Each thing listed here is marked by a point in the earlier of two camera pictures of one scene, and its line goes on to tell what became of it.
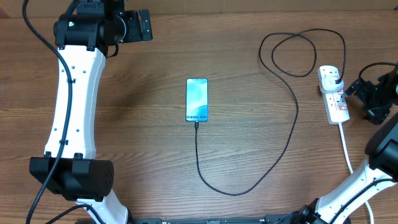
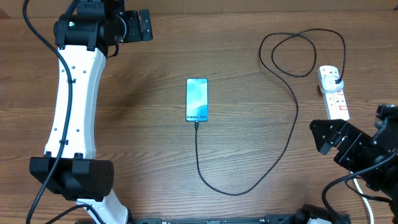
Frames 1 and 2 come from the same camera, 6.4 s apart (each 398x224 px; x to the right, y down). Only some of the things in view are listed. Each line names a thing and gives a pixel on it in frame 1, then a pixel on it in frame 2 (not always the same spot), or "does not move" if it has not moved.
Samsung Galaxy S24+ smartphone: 196,99 does not move
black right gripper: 377,112 to 329,130
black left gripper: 134,19 does not move
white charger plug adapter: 328,84 does not move
